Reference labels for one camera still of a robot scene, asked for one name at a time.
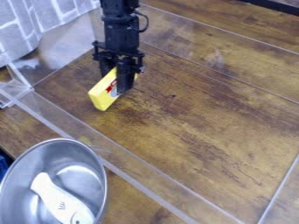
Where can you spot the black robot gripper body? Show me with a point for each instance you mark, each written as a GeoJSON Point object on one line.
{"type": "Point", "coordinates": [120, 42]}

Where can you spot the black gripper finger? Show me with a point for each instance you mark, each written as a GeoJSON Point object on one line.
{"type": "Point", "coordinates": [105, 65]}
{"type": "Point", "coordinates": [125, 73]}

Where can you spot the yellow butter block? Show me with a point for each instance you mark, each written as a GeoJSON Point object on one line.
{"type": "Point", "coordinates": [104, 93]}

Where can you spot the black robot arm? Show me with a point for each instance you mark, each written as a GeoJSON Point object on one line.
{"type": "Point", "coordinates": [123, 7]}

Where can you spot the clear acrylic barrier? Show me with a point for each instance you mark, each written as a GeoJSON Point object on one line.
{"type": "Point", "coordinates": [61, 45]}

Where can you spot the grey brick pattern cloth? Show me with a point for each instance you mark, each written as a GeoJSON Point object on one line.
{"type": "Point", "coordinates": [25, 19]}

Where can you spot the silver metal bowl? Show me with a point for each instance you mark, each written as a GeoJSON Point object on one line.
{"type": "Point", "coordinates": [76, 171]}

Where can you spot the blue object at edge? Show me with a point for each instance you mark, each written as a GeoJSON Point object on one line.
{"type": "Point", "coordinates": [3, 167]}

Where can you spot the cream wooden fish toy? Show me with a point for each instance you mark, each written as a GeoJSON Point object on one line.
{"type": "Point", "coordinates": [67, 209]}

